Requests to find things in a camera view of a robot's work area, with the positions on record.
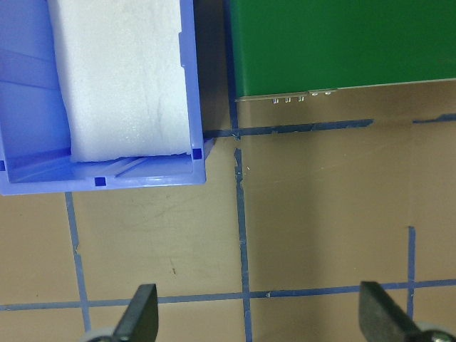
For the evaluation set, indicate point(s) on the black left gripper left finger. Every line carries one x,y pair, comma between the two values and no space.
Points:
140,322

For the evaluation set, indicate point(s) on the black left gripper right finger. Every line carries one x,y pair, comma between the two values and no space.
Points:
380,318

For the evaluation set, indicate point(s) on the blue plastic bin left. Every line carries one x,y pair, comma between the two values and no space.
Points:
35,133

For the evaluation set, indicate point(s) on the white foam sheet left bin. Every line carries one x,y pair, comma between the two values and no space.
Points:
121,78

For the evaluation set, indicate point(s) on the green conveyor belt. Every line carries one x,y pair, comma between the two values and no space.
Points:
284,47

